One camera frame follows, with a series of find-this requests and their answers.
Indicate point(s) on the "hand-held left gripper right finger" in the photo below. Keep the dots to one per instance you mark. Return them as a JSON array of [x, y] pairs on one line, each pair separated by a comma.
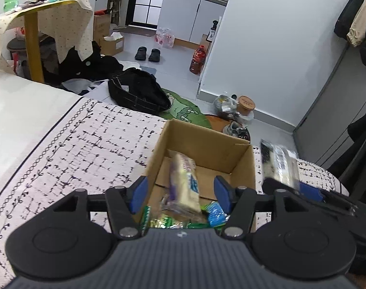
[[223, 194]]

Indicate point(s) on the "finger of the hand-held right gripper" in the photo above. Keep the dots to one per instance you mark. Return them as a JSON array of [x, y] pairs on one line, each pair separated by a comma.
[[311, 193], [268, 185]]

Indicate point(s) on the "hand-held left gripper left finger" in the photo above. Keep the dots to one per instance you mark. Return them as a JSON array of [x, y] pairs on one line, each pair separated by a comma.
[[137, 194]]

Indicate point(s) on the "pile of colourful snack packets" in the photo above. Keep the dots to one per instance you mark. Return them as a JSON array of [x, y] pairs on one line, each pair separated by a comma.
[[214, 215]]

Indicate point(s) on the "white black snack packet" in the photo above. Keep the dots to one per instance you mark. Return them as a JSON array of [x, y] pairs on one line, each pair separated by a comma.
[[279, 162]]

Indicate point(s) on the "purple white snack packet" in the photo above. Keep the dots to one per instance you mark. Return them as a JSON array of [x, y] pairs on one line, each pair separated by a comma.
[[184, 183]]

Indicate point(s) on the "brown cardboard box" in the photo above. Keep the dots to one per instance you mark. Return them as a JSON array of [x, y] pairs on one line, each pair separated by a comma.
[[201, 144]]

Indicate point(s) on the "black chair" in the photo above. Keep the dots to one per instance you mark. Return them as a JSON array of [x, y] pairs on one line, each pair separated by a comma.
[[362, 162]]

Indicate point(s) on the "pair of grey sneakers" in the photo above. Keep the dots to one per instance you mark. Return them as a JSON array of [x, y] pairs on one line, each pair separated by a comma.
[[237, 131]]

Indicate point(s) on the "brown round floor mat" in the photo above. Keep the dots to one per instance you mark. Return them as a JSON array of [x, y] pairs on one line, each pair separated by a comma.
[[214, 123]]

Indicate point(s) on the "grey door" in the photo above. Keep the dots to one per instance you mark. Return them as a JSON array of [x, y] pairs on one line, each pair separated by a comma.
[[330, 120]]

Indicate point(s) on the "brown round container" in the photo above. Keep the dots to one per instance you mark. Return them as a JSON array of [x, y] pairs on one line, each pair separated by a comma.
[[246, 107]]

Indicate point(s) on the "clear plastic bag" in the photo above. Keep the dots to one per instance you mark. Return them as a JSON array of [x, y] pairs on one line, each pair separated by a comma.
[[225, 105]]

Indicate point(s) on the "green dinosaur rug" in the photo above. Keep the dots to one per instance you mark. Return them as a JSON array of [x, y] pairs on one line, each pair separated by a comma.
[[183, 111]]

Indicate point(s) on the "black bag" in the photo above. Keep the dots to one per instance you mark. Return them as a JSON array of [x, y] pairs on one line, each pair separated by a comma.
[[137, 90]]

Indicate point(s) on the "dark red liquid jug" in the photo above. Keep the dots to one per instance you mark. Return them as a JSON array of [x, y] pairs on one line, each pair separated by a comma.
[[198, 61]]

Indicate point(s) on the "black clothing on floor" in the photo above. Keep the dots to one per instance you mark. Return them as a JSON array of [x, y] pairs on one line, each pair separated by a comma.
[[89, 64]]

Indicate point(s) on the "black slipper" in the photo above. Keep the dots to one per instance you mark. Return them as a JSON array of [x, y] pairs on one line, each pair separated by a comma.
[[155, 55], [141, 53]]

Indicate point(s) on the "small cardboard box with tissue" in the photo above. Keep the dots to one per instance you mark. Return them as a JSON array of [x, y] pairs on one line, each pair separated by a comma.
[[112, 46]]

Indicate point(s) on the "pink pack of water bottles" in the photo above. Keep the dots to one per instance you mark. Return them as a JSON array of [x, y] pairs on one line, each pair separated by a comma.
[[165, 38]]

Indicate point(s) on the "black spray bottle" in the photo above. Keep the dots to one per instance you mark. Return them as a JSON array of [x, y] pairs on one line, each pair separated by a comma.
[[212, 31]]

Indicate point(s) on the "tall cardboard box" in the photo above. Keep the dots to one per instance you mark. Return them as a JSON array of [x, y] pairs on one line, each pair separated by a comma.
[[101, 25]]

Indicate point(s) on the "hanging black coat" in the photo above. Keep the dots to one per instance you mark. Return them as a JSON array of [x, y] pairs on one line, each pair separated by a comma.
[[345, 21]]

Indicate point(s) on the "yellow wooden table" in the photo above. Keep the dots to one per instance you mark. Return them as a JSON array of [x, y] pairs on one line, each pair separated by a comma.
[[34, 51]]

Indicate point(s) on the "hanging beige garment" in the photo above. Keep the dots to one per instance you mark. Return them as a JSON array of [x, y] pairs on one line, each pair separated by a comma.
[[362, 21]]

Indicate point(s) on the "cream dotted tablecloth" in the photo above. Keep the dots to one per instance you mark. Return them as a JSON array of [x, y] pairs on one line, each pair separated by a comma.
[[68, 27]]

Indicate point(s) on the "white kitchen cabinet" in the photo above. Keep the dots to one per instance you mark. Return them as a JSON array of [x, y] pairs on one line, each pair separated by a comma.
[[177, 15]]

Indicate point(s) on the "black framed glass door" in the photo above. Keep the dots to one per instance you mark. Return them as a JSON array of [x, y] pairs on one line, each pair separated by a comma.
[[147, 3]]

